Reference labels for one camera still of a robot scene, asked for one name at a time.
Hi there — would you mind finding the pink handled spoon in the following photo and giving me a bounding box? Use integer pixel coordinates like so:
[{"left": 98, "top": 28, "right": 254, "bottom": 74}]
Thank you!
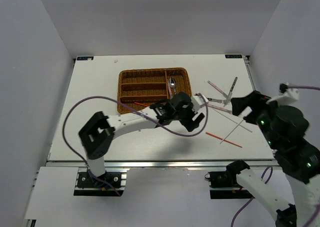
[{"left": 168, "top": 77, "right": 177, "bottom": 88}]

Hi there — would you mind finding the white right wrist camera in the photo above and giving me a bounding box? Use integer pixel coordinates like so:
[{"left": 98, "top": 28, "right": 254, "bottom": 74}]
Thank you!
[{"left": 266, "top": 82, "right": 300, "bottom": 106}]

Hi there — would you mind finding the dark handled knife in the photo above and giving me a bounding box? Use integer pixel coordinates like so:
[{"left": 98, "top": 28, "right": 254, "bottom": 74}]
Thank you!
[{"left": 224, "top": 77, "right": 238, "bottom": 106}]

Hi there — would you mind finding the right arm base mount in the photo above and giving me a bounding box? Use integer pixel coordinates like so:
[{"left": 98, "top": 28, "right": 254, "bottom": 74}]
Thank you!
[{"left": 204, "top": 171, "right": 253, "bottom": 200}]

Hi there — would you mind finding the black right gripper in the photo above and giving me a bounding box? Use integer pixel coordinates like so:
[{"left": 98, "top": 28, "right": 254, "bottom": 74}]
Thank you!
[{"left": 229, "top": 89, "right": 285, "bottom": 149}]

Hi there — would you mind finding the blue table label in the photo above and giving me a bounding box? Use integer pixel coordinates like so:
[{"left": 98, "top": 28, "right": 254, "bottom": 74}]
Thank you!
[
  {"left": 76, "top": 56, "right": 94, "bottom": 61},
  {"left": 224, "top": 54, "right": 243, "bottom": 59}
]

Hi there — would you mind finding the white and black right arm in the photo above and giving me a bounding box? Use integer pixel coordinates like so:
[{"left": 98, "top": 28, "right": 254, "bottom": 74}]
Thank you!
[{"left": 225, "top": 87, "right": 320, "bottom": 227}]

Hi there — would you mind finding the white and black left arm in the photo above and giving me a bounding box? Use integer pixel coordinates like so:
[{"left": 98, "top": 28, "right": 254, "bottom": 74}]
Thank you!
[{"left": 78, "top": 92, "right": 208, "bottom": 187}]

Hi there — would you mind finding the brown wicker cutlery basket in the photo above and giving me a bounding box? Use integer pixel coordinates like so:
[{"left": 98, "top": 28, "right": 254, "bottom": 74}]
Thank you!
[{"left": 117, "top": 67, "right": 192, "bottom": 111}]

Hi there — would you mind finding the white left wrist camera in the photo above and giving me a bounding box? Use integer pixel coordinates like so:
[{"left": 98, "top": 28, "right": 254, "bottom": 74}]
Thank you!
[{"left": 191, "top": 93, "right": 209, "bottom": 113}]

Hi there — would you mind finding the pink handled knife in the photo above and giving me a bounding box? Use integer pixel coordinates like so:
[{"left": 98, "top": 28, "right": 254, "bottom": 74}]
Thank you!
[{"left": 207, "top": 80, "right": 231, "bottom": 100}]

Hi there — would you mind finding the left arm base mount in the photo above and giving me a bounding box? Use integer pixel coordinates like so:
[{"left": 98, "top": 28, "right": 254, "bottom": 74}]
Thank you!
[{"left": 73, "top": 171, "right": 126, "bottom": 197}]

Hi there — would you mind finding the orange chopstick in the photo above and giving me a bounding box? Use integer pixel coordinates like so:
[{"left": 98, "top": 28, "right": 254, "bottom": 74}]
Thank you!
[
  {"left": 134, "top": 102, "right": 149, "bottom": 107},
  {"left": 205, "top": 132, "right": 243, "bottom": 148}
]

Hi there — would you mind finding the pink handled fork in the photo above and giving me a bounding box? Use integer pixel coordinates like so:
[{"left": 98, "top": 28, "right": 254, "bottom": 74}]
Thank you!
[{"left": 207, "top": 103, "right": 233, "bottom": 115}]

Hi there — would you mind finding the left blue table label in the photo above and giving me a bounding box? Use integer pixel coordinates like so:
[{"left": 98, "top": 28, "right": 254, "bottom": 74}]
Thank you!
[{"left": 76, "top": 56, "right": 94, "bottom": 61}]

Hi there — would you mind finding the right blue table label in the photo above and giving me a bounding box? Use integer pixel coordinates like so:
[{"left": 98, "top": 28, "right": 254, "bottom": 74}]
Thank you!
[{"left": 224, "top": 54, "right": 243, "bottom": 59}]

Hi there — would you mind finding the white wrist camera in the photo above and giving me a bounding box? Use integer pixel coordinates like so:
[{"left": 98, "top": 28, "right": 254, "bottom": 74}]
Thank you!
[
  {"left": 266, "top": 82, "right": 300, "bottom": 106},
  {"left": 191, "top": 93, "right": 209, "bottom": 113}
]

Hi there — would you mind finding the dark handled fork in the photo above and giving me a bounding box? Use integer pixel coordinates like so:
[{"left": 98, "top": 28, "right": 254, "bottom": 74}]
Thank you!
[{"left": 208, "top": 98, "right": 230, "bottom": 106}]

